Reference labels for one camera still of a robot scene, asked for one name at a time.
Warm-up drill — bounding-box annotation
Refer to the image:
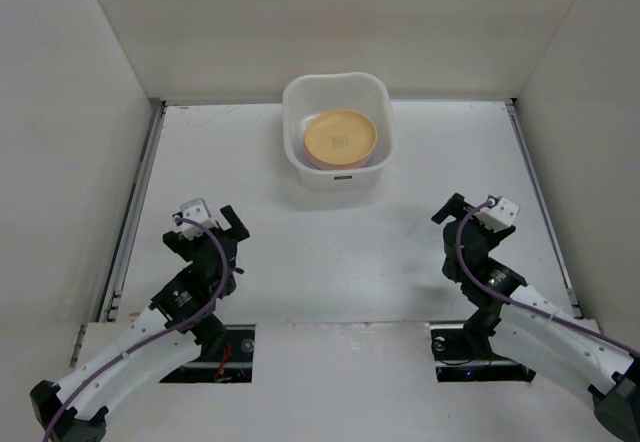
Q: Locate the yellow plate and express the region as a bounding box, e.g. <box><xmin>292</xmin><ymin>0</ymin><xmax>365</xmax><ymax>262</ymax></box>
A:
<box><xmin>303</xmin><ymin>109</ymin><xmax>378</xmax><ymax>170</ymax></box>

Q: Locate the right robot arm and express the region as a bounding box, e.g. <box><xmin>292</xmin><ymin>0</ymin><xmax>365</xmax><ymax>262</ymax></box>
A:
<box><xmin>431</xmin><ymin>193</ymin><xmax>639</xmax><ymax>441</ymax></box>

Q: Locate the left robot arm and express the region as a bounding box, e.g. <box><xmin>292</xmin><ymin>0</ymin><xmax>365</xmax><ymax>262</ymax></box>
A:
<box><xmin>30</xmin><ymin>198</ymin><xmax>250</xmax><ymax>441</ymax></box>

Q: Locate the white plastic bin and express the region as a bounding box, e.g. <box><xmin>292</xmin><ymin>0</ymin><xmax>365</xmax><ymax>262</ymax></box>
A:
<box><xmin>282</xmin><ymin>72</ymin><xmax>398</xmax><ymax>193</ymax></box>

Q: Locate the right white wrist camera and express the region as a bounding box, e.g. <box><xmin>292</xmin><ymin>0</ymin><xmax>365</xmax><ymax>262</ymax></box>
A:
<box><xmin>476</xmin><ymin>196</ymin><xmax>521</xmax><ymax>232</ymax></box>

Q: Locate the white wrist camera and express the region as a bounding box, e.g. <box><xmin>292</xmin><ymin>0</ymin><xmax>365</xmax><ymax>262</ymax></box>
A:
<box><xmin>172</xmin><ymin>198</ymin><xmax>215</xmax><ymax>240</ymax></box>
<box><xmin>476</xmin><ymin>196</ymin><xmax>521</xmax><ymax>232</ymax></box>

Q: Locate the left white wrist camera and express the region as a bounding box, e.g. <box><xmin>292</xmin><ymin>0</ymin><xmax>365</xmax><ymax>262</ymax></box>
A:
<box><xmin>172</xmin><ymin>198</ymin><xmax>215</xmax><ymax>240</ymax></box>

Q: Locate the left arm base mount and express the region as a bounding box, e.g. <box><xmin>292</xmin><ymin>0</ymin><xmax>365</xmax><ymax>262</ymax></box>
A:
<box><xmin>160</xmin><ymin>324</ymin><xmax>256</xmax><ymax>384</ymax></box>

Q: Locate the left aluminium rail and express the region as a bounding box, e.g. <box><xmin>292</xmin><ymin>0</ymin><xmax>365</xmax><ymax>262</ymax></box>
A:
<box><xmin>91</xmin><ymin>98</ymin><xmax>167</xmax><ymax>323</ymax></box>

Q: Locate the aluminium rail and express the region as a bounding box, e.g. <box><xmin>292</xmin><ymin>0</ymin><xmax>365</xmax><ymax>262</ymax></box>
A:
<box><xmin>91</xmin><ymin>98</ymin><xmax>167</xmax><ymax>323</ymax></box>
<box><xmin>505</xmin><ymin>99</ymin><xmax>584</xmax><ymax>319</ymax></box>

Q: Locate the right aluminium rail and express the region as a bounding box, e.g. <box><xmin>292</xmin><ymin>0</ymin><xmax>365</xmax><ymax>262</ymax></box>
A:
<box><xmin>505</xmin><ymin>99</ymin><xmax>584</xmax><ymax>319</ymax></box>

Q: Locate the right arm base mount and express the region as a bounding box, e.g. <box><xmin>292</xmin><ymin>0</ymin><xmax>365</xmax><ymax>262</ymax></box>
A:
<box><xmin>430</xmin><ymin>311</ymin><xmax>536</xmax><ymax>383</ymax></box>

